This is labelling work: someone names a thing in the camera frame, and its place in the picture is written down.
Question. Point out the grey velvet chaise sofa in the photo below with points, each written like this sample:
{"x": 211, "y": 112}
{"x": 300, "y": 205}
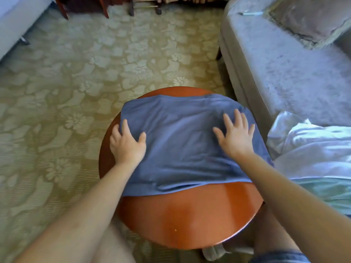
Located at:
{"x": 285, "y": 68}

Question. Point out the person's left hand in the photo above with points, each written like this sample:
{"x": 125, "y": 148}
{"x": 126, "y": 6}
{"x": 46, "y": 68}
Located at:
{"x": 127, "y": 148}

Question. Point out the round wooden table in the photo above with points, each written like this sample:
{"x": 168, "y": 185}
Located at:
{"x": 192, "y": 216}

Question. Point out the person's left forearm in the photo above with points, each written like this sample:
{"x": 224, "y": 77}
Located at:
{"x": 77, "y": 221}

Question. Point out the white bed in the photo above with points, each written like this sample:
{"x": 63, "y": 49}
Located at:
{"x": 19, "y": 19}

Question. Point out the person's right hand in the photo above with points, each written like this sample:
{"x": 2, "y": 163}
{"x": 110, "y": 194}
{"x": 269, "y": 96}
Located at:
{"x": 237, "y": 140}

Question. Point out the person's right leg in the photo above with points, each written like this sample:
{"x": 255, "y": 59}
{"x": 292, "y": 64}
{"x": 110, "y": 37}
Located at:
{"x": 268, "y": 232}

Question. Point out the blue denim shorts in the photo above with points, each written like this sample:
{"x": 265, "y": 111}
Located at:
{"x": 279, "y": 257}

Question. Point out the brown fringed cushion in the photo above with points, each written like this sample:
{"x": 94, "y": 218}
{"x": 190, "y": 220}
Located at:
{"x": 312, "y": 16}

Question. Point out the slate blue T-shirt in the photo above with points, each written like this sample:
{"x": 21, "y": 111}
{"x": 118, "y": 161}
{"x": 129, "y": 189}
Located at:
{"x": 181, "y": 145}

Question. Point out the white sneaker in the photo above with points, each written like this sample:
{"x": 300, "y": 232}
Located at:
{"x": 214, "y": 252}

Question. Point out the dark wooden nightstand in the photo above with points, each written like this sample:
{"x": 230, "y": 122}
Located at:
{"x": 82, "y": 1}

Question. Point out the small white flat object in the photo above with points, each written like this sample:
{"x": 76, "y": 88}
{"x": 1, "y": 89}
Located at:
{"x": 251, "y": 13}

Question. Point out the pile of clothes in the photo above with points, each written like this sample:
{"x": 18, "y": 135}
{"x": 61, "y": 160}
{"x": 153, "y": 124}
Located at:
{"x": 312, "y": 150}

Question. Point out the black valet stand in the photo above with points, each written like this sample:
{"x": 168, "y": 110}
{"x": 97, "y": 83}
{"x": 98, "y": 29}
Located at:
{"x": 145, "y": 5}

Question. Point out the person's right forearm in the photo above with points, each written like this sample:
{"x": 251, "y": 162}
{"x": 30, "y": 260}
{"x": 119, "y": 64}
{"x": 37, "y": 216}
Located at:
{"x": 301, "y": 205}

